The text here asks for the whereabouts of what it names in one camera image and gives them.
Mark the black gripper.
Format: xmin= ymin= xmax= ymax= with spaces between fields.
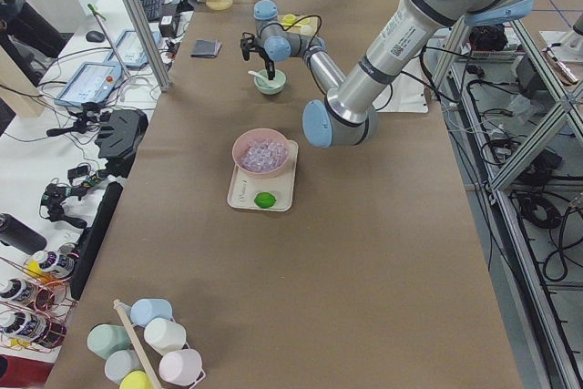
xmin=240 ymin=32 xmax=276 ymax=80

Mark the white ceramic spoon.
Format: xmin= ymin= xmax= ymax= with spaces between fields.
xmin=248 ymin=70 xmax=281 ymax=88

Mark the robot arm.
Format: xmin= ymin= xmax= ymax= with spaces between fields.
xmin=240 ymin=0 xmax=535 ymax=148

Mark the mint green bowl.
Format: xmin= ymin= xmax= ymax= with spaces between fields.
xmin=253 ymin=69 xmax=287 ymax=96

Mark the pink bowl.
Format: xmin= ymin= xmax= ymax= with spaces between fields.
xmin=231 ymin=128 xmax=291 ymax=178

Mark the pile of clear ice cubes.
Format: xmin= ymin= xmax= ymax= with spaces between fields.
xmin=240 ymin=139 xmax=288 ymax=173

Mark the lower lemon slice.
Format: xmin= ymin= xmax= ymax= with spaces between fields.
xmin=281 ymin=14 xmax=296 ymax=26

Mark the bamboo cutting board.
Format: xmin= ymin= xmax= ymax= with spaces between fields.
xmin=274 ymin=15 xmax=320 ymax=37

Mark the white steamed bun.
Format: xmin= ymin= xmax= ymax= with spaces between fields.
xmin=299 ymin=25 xmax=314 ymax=36

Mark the grey folded cloth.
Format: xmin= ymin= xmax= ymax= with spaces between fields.
xmin=190 ymin=39 xmax=222 ymax=58

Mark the cream rabbit tray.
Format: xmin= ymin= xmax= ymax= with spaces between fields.
xmin=227 ymin=140 xmax=299 ymax=212

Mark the green lime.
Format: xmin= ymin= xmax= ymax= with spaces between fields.
xmin=253 ymin=191 xmax=277 ymax=209

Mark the blue teach pendant far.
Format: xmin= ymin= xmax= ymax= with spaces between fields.
xmin=115 ymin=29 xmax=148 ymax=70

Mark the blue teach pendant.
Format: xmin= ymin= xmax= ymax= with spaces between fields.
xmin=55 ymin=62 xmax=122 ymax=107
xmin=115 ymin=29 xmax=148 ymax=70

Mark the blue teach pendant near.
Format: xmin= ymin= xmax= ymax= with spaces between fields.
xmin=55 ymin=62 xmax=122 ymax=107

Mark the pastel cup rack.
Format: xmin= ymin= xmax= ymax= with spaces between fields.
xmin=87 ymin=298 xmax=206 ymax=388

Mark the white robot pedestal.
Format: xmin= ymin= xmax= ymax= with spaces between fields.
xmin=373 ymin=54 xmax=428 ymax=114

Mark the aluminium frame post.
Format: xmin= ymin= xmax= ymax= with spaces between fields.
xmin=122 ymin=0 xmax=171 ymax=92

